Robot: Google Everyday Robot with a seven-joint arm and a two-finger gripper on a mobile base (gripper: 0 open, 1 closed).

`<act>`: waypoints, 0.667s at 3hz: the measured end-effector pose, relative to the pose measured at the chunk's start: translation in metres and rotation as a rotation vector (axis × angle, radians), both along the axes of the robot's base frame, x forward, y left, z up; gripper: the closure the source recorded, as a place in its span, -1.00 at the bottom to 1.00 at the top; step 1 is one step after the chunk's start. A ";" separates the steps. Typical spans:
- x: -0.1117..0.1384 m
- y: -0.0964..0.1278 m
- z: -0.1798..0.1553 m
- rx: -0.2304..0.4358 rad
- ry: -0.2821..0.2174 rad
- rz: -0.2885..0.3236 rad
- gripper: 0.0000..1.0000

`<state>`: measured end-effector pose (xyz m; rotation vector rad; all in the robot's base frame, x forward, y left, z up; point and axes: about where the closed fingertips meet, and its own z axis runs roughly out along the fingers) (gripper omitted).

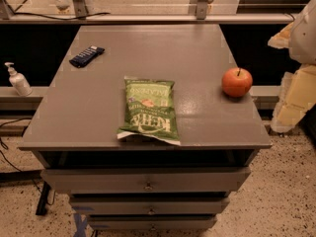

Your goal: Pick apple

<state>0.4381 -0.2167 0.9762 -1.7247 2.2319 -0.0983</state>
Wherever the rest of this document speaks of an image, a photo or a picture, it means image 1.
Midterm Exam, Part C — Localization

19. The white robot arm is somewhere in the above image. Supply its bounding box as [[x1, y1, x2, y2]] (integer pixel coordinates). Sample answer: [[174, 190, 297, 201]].
[[268, 0, 316, 133]]

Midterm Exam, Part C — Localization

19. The red apple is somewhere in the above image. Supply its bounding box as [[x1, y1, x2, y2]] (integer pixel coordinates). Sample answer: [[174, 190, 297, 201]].
[[221, 67, 253, 98]]

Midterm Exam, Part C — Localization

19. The green chip bag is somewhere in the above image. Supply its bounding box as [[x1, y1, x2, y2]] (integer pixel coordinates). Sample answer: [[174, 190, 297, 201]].
[[117, 77, 181, 145]]

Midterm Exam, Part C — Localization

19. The grey drawer cabinet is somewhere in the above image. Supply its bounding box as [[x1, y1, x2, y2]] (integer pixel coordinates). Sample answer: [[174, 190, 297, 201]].
[[22, 25, 270, 230]]

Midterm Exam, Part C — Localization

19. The dark blue snack bar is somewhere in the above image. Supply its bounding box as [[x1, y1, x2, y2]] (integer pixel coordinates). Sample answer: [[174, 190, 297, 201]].
[[69, 45, 105, 68]]

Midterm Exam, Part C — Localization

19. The top grey drawer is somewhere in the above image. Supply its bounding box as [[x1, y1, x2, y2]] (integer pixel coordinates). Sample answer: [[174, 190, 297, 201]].
[[41, 167, 251, 194]]

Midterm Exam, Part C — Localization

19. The grey drawer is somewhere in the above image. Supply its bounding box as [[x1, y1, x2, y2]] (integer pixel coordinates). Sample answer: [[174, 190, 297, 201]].
[[70, 197, 229, 215], [41, 167, 251, 194], [88, 215, 216, 230]]

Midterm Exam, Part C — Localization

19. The bottom grey drawer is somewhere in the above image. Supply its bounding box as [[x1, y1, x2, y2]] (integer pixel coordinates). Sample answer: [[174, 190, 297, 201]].
[[88, 215, 216, 230]]

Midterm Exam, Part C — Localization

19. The middle grey drawer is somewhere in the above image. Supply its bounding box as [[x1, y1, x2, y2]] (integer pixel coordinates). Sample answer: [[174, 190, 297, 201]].
[[70, 197, 229, 215]]

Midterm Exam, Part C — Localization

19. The white pump bottle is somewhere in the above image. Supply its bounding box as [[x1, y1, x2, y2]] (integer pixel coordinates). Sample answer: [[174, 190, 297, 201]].
[[5, 62, 32, 96]]

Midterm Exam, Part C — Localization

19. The black metal floor stand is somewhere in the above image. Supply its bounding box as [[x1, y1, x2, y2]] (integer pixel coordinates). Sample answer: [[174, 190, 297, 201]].
[[36, 182, 50, 216]]

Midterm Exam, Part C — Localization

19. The right metal frame post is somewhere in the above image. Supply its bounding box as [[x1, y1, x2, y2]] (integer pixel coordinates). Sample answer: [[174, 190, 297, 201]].
[[196, 0, 208, 20]]

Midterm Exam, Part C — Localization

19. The metal frame post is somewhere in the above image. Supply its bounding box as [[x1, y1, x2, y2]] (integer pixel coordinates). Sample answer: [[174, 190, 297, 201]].
[[196, 0, 208, 20], [72, 0, 88, 18]]

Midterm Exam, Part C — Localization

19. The black floor cable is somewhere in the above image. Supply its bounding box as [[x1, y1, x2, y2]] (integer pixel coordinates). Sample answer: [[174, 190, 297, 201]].
[[0, 117, 56, 206]]

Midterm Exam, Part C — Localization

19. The left metal frame post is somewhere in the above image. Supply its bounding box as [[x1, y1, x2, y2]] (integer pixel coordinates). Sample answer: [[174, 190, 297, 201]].
[[72, 0, 88, 18]]

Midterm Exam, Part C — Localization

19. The black cable on ledge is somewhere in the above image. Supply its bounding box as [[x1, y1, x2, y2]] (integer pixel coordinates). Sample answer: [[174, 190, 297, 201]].
[[13, 11, 111, 21]]

